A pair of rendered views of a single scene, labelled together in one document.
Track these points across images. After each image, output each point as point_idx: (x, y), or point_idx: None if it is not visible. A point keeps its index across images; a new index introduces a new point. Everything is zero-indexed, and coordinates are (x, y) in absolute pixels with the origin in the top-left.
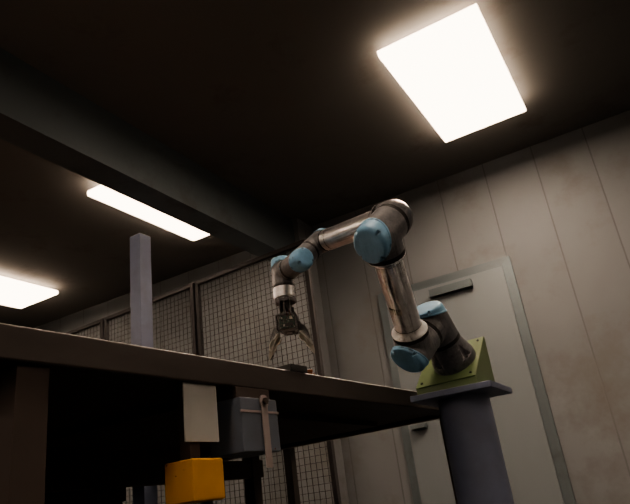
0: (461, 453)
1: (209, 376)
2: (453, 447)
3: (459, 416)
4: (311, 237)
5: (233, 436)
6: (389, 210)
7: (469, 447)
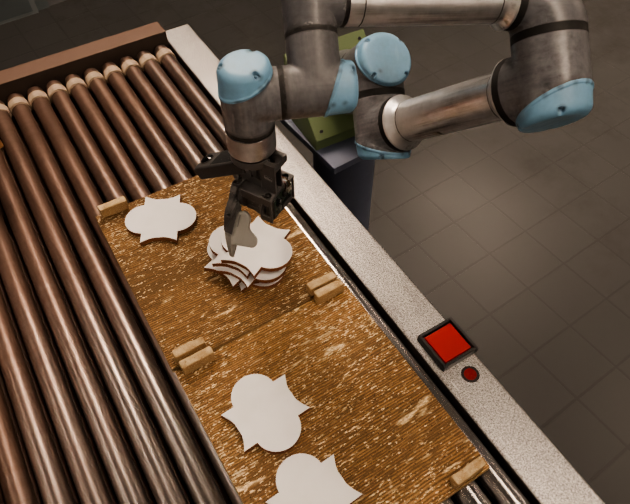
0: (356, 192)
1: None
2: (347, 188)
3: (364, 160)
4: (325, 5)
5: None
6: (589, 43)
7: (365, 184)
